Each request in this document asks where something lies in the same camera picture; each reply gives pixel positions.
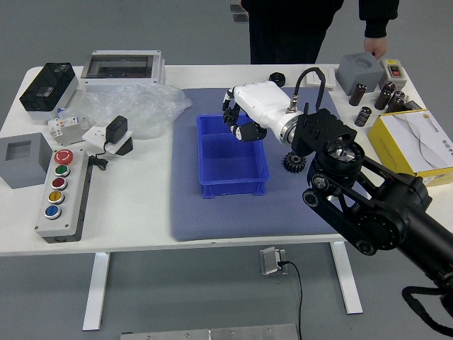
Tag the grey distribution box clear lid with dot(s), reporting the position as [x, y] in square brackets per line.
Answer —
[120, 71]

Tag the blue plastic bin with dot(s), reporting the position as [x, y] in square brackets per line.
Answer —
[230, 166]

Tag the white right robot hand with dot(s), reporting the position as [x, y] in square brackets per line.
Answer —
[263, 101]

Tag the white wall switch plate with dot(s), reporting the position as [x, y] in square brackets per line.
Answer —
[329, 78]

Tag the brown cylindrical capacitor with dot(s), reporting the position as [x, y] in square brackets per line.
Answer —
[388, 86]
[396, 102]
[357, 95]
[382, 100]

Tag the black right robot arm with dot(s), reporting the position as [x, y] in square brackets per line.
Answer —
[371, 198]

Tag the big black gear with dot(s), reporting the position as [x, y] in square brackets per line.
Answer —
[292, 164]

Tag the grey block with round recess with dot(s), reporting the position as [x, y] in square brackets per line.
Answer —
[357, 74]

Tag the black flat small part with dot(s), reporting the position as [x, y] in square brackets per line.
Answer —
[414, 105]

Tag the metal floor socket box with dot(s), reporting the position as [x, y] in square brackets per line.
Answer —
[269, 260]

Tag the black round nut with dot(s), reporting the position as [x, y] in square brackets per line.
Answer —
[277, 78]

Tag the white table leg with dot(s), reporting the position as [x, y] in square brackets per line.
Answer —
[348, 283]
[96, 290]

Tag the grey five-button control box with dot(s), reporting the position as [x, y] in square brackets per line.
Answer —
[60, 198]

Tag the grey metal plate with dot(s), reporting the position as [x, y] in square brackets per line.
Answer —
[212, 333]

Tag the clear plastic bag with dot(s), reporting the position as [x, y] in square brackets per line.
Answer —
[141, 106]

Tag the white socket plate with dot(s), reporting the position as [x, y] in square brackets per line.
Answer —
[92, 134]

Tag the black power adapter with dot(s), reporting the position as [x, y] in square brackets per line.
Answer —
[116, 129]

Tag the person's hand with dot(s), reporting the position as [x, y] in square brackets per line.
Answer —
[376, 47]

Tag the person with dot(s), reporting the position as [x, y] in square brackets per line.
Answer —
[290, 28]

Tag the black-lidded grey enclosure box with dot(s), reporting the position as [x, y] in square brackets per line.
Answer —
[47, 90]

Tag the grey floor outlet cover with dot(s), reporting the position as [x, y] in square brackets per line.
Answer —
[240, 18]
[238, 8]

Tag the grey red-green button switch box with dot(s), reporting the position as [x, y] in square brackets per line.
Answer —
[393, 72]

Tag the white circuit breaker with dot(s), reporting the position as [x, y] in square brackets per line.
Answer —
[65, 129]

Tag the black cylindrical capacitor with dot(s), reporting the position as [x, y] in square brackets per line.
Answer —
[362, 117]

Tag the yellow and white cardboard box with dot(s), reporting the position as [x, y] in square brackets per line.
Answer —
[407, 141]

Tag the grey-blue foam mat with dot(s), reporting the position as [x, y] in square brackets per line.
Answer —
[247, 219]

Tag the grey block with square recess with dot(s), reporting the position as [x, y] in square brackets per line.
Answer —
[21, 166]

